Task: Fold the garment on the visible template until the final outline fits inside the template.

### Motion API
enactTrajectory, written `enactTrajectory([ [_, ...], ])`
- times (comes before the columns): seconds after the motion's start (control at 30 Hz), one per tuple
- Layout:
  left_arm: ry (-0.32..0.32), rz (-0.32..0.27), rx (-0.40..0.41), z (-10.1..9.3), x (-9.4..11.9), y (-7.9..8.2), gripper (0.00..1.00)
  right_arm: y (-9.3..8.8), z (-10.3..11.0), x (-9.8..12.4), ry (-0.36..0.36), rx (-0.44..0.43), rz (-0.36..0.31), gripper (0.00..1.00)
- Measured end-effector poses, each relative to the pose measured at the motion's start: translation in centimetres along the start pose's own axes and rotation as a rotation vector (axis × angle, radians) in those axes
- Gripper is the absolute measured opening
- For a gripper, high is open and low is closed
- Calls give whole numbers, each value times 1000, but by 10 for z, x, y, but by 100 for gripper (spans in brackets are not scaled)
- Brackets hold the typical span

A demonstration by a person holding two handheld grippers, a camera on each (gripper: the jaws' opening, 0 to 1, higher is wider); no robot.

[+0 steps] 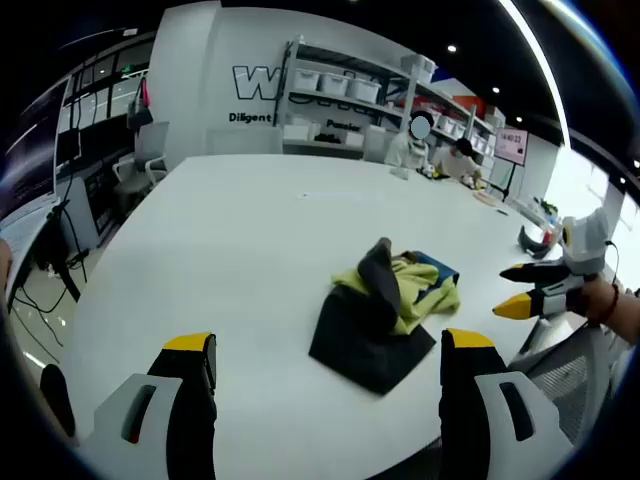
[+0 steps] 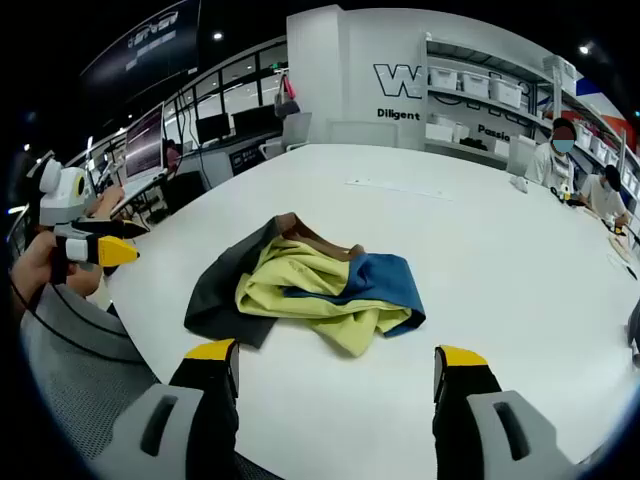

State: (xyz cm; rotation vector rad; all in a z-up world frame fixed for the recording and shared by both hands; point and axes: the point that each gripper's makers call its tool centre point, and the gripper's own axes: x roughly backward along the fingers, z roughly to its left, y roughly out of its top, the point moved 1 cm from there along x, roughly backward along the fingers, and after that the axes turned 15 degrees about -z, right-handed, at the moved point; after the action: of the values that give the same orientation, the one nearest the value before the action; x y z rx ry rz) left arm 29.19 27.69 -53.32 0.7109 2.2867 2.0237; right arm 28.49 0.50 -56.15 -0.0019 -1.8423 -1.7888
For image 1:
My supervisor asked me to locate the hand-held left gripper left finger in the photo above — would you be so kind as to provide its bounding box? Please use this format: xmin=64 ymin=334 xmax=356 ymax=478
xmin=92 ymin=332 xmax=219 ymax=480

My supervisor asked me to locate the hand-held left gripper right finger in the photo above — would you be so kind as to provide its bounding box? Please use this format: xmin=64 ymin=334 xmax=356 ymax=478
xmin=438 ymin=328 xmax=576 ymax=480

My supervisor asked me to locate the yellow blue grey garment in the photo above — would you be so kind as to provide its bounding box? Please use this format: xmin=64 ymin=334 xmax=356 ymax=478
xmin=332 ymin=237 xmax=461 ymax=337

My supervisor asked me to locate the person's right hand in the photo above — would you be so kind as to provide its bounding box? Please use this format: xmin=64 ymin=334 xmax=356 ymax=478
xmin=582 ymin=277 xmax=621 ymax=327

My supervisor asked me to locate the black curved object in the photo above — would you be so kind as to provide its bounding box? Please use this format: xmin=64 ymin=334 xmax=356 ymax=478
xmin=517 ymin=224 xmax=551 ymax=260

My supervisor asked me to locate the grey mesh chair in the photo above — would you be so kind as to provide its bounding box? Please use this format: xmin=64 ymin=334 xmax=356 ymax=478
xmin=507 ymin=314 xmax=624 ymax=446

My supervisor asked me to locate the screen on black stand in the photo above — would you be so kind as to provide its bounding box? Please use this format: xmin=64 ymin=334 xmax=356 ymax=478
xmin=487 ymin=127 xmax=529 ymax=201

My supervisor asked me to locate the grey office chair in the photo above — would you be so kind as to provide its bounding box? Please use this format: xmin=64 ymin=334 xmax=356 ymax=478
xmin=112 ymin=121 xmax=171 ymax=206

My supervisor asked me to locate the black computer monitor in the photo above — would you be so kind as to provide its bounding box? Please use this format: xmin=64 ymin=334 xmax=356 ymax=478
xmin=54 ymin=127 xmax=84 ymax=169

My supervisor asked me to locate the shelf with white bins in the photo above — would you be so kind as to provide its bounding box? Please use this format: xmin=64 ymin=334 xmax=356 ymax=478
xmin=292 ymin=54 xmax=496 ymax=151

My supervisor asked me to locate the grey metal shelf rack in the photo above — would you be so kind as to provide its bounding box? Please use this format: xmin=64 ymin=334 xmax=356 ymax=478
xmin=282 ymin=37 xmax=501 ymax=161

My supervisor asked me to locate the hanging grey bag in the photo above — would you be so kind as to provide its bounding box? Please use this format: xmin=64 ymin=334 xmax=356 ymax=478
xmin=127 ymin=77 xmax=155 ymax=129

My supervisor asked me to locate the dark hanging banner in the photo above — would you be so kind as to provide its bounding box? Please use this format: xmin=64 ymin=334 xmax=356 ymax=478
xmin=0 ymin=79 xmax=69 ymax=221

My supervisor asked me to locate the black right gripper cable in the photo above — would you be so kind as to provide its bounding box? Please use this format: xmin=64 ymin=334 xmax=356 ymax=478
xmin=602 ymin=239 xmax=622 ymax=286

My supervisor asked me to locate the black cable bundle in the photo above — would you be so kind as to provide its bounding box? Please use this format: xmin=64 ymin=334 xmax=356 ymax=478
xmin=44 ymin=204 xmax=94 ymax=304

